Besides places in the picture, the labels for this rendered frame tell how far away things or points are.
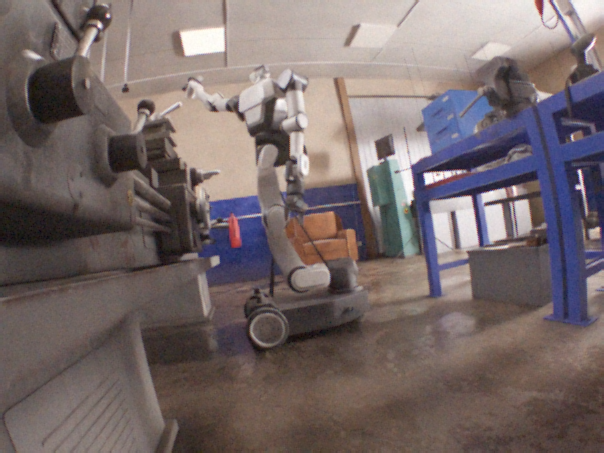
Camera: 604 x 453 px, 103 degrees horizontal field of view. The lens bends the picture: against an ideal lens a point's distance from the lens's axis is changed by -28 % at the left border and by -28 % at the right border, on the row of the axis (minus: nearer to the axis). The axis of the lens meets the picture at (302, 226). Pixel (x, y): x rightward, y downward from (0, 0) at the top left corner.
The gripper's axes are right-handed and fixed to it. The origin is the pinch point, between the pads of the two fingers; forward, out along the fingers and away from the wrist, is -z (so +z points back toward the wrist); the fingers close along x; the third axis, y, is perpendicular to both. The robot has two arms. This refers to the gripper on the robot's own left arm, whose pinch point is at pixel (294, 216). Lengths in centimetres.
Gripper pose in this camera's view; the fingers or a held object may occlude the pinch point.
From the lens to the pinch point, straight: 160.2
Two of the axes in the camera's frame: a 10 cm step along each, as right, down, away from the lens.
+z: 0.3, -9.8, 2.1
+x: -6.2, -1.8, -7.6
